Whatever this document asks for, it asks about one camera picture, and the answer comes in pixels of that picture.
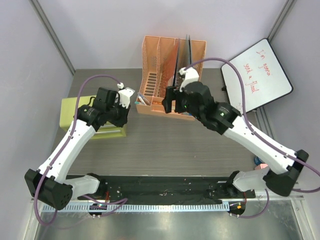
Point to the orange plastic file organizer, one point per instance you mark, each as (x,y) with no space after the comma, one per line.
(151,76)

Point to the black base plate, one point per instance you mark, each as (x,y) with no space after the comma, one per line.
(169,190)

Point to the blue white pen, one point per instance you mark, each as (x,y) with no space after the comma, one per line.
(143,99)

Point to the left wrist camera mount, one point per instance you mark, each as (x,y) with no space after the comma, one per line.
(125,94)

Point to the small whiteboard with writing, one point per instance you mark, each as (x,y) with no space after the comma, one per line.
(263,77)

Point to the teal A4 folder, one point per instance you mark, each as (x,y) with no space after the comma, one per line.
(185,52)

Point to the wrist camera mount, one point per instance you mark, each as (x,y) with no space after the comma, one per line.
(125,94)
(189,75)

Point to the blue patterned tape roll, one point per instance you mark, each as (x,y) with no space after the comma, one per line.
(257,160)

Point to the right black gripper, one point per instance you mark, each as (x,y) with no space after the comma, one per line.
(173,93)

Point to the pink cube block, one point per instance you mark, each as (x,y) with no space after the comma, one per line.
(261,166)

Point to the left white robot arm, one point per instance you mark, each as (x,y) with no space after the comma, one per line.
(49,183)

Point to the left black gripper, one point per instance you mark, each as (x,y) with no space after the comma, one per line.
(123,119)

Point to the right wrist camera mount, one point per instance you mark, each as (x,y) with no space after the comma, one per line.
(189,75)

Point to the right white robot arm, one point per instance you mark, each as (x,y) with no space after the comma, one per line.
(283,164)

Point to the red A4 folder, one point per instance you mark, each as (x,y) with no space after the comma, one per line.
(169,47)

